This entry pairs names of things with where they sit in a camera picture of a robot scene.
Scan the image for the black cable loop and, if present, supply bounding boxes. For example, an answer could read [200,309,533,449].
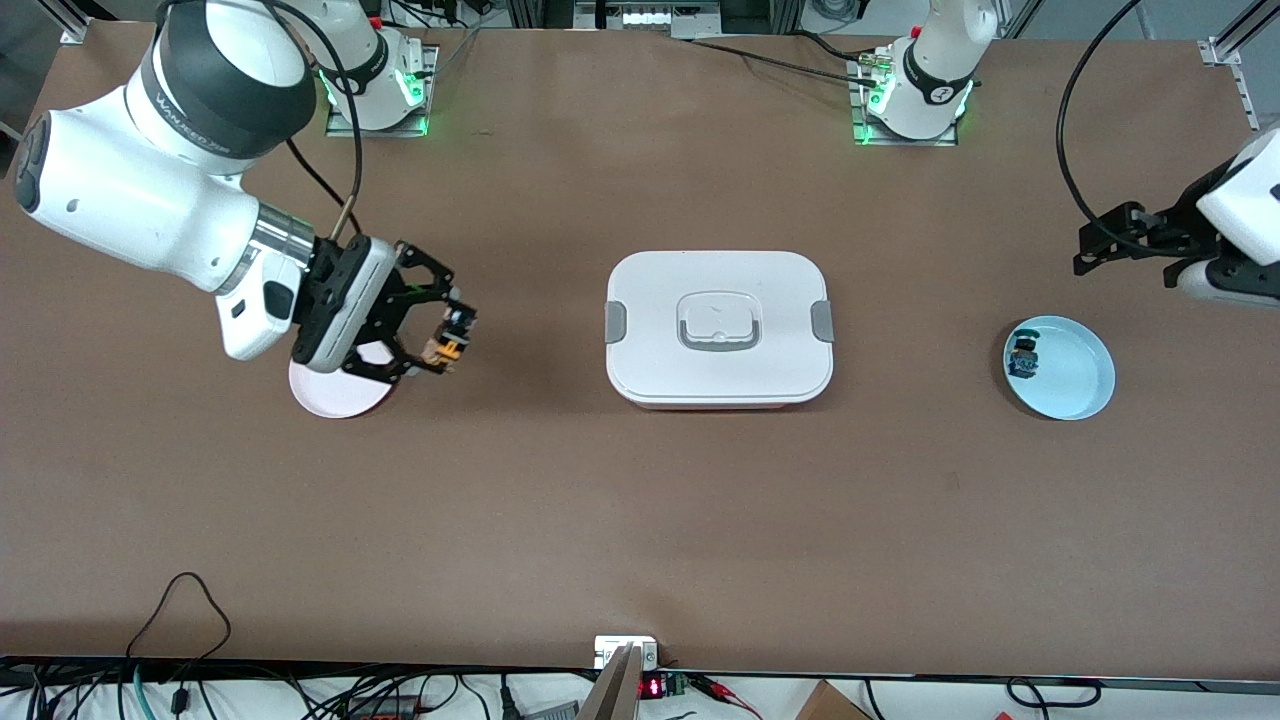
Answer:
[1005,678,1103,711]

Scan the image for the black cable on table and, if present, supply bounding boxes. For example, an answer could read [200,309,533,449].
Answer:
[685,30,891,86]

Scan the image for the blue switch with green button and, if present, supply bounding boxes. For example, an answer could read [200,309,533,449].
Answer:
[1005,328,1046,381]

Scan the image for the red clip lead wires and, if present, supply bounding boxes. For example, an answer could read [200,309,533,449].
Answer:
[690,675,766,720]

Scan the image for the orange push-button switch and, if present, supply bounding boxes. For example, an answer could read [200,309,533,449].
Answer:
[422,303,477,376]

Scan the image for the pink round plate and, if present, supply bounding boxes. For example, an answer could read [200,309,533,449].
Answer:
[288,340,396,419]

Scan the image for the light blue round plate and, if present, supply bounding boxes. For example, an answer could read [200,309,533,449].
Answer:
[1003,315,1116,421]

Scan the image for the grey aluminium camera post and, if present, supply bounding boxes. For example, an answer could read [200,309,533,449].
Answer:
[580,645,641,720]

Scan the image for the white mounting bracket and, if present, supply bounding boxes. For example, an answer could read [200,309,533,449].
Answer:
[593,636,661,669]

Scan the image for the grey metal frame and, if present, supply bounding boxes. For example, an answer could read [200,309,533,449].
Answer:
[510,0,801,41]

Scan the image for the thin black looped cable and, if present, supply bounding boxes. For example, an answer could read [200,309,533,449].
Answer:
[125,572,233,666]

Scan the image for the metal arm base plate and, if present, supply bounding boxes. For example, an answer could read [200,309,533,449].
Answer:
[850,55,961,148]
[325,45,441,138]

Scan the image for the white lunch box grey clips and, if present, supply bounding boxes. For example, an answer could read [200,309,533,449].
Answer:
[605,250,834,411]

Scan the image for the brown cardboard piece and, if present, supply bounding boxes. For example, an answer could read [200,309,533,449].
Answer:
[795,680,871,720]

